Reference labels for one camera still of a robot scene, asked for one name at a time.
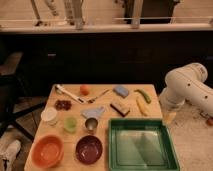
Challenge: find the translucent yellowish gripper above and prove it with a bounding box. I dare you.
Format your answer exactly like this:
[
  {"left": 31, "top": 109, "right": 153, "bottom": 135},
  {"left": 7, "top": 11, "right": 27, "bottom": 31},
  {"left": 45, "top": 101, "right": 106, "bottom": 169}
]
[{"left": 162, "top": 103, "right": 178, "bottom": 125}]

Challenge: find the light blue towel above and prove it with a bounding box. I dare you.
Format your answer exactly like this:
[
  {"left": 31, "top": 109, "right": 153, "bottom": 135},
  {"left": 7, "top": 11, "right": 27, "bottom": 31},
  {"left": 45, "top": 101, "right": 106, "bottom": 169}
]
[{"left": 81, "top": 106, "right": 105, "bottom": 119}]

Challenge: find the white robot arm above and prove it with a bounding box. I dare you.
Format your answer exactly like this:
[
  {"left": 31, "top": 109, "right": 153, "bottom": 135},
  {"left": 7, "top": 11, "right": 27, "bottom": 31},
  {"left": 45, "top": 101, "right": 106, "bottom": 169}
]
[{"left": 159, "top": 63, "right": 213, "bottom": 124}]

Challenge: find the green pepper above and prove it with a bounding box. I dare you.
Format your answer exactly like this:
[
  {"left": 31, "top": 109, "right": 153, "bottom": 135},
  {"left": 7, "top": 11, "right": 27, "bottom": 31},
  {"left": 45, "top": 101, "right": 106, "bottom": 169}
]
[{"left": 134, "top": 89, "right": 152, "bottom": 104}]

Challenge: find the yellow banana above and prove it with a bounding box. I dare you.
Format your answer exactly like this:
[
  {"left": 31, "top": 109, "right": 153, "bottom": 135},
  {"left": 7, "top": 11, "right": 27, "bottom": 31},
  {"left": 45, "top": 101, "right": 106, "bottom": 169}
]
[{"left": 136, "top": 97, "right": 149, "bottom": 116}]

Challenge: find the brown chalkboard eraser block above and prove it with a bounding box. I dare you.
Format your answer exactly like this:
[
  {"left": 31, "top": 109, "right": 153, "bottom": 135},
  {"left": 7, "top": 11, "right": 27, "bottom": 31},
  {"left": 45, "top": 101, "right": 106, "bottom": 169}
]
[{"left": 110, "top": 101, "right": 130, "bottom": 117}]

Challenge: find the green plastic tray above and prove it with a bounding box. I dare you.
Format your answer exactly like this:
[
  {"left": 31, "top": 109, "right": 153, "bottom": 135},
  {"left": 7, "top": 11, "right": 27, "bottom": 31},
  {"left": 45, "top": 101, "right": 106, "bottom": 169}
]
[{"left": 108, "top": 119, "right": 180, "bottom": 171}]

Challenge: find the small metal cup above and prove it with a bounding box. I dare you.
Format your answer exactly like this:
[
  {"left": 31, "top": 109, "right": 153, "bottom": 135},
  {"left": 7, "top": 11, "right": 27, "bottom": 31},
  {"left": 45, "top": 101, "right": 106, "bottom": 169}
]
[{"left": 85, "top": 118, "right": 98, "bottom": 133}]

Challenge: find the orange fruit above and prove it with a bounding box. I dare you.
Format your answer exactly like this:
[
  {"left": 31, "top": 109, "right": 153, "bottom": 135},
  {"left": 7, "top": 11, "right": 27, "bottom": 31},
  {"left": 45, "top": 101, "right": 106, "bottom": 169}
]
[{"left": 80, "top": 84, "right": 90, "bottom": 95}]

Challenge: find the dark purple bowl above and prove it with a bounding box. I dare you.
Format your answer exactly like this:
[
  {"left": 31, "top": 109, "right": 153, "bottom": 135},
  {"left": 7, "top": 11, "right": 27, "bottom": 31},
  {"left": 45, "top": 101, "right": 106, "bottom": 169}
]
[{"left": 75, "top": 135, "right": 103, "bottom": 165}]

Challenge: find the green plastic cup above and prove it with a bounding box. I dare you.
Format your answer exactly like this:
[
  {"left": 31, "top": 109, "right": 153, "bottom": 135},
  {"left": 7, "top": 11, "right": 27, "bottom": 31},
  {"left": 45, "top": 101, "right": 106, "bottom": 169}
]
[{"left": 64, "top": 117, "right": 77, "bottom": 133}]

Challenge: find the bunch of dark grapes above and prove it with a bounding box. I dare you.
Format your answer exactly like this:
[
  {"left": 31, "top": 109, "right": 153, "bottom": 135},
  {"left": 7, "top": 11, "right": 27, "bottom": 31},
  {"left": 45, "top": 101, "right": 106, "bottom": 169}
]
[{"left": 54, "top": 100, "right": 72, "bottom": 110}]

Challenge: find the white round container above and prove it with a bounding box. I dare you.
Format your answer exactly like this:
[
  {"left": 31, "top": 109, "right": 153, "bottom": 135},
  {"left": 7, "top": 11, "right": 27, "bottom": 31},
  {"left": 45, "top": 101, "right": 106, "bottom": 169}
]
[{"left": 41, "top": 107, "right": 58, "bottom": 125}]

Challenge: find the orange bowl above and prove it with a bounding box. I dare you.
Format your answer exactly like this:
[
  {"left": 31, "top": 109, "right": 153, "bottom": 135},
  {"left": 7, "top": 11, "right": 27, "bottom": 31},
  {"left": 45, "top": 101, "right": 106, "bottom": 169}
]
[{"left": 31, "top": 135, "right": 64, "bottom": 169}]

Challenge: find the black office chair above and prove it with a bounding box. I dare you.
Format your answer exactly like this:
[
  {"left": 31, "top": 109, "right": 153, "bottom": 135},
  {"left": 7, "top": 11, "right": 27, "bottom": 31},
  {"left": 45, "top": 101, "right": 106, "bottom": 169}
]
[{"left": 0, "top": 52, "right": 46, "bottom": 141}]

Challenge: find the white crumpled cloth on floor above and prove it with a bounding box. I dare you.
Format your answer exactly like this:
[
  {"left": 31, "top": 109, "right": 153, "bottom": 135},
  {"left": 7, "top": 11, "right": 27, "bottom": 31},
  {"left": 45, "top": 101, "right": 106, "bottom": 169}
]
[{"left": 0, "top": 140, "right": 21, "bottom": 171}]

